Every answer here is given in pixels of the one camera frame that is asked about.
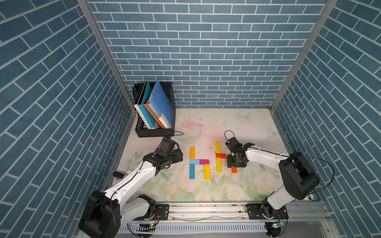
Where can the orange-yellow long block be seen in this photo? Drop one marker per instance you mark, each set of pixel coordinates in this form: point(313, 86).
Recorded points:
point(192, 153)

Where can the red block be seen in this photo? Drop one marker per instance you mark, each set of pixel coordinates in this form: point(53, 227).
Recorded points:
point(221, 156)

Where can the magenta block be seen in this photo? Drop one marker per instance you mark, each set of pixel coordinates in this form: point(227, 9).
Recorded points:
point(203, 162)

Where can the white black book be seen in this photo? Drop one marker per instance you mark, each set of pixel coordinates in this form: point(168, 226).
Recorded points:
point(138, 102)

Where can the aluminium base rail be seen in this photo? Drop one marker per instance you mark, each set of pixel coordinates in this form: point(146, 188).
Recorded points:
point(232, 212)

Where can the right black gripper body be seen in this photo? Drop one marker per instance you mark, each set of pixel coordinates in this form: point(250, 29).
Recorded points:
point(232, 161)

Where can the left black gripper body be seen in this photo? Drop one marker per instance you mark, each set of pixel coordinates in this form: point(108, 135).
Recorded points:
point(174, 156)

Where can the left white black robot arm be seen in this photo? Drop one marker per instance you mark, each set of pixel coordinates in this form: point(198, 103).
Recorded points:
point(128, 187)

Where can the black mesh book basket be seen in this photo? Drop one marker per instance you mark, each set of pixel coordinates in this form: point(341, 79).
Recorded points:
point(141, 129)

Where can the teal book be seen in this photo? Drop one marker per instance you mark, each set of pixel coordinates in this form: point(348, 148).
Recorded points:
point(141, 107)

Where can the orange spine book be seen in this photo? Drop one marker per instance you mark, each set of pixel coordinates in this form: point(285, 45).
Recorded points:
point(154, 116)

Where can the light blue block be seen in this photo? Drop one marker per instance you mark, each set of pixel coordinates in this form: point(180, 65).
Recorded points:
point(195, 162)

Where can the blue book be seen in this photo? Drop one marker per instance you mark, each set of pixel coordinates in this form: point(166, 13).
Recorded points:
point(161, 105)

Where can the orange block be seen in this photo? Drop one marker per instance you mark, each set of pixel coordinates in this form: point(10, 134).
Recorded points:
point(234, 170)

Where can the yellow long block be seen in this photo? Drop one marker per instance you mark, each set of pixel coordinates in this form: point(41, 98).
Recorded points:
point(207, 171)

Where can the teal long block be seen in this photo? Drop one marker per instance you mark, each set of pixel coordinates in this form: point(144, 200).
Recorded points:
point(192, 171)

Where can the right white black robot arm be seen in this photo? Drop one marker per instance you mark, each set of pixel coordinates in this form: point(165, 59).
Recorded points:
point(298, 176)

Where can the white ribbed cable duct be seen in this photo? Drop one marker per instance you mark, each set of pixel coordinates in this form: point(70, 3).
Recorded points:
point(196, 228)

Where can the lime yellow block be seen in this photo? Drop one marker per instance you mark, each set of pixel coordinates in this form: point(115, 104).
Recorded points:
point(219, 165)

